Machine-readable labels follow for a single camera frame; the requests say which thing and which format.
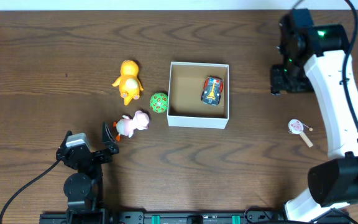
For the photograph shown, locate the pink and white duck toy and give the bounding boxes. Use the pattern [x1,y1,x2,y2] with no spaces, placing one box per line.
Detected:
[113,110,150,141]

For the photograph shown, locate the pig face rattle drum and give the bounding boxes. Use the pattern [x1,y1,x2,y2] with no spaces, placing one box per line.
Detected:
[288,119,313,147]

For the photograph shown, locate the orange plastic duck toy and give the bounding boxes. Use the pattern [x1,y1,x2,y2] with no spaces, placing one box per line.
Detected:
[112,60,144,106]

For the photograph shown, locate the red toy fire truck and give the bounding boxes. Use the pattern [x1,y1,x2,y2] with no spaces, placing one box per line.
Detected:
[201,77,224,106]

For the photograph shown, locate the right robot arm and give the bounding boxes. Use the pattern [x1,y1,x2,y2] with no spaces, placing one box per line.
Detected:
[270,23,358,222]

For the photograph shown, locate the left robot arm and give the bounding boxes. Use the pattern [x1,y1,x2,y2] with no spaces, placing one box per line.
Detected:
[56,123,119,224]

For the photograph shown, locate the green numbered ball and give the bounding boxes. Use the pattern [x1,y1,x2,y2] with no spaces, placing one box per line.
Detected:
[150,92,168,113]

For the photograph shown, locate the white cardboard box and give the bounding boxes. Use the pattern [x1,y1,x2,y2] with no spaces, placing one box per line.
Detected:
[167,62,230,129]

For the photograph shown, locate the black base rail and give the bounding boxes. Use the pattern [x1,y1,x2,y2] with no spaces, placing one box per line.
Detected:
[39,208,351,224]

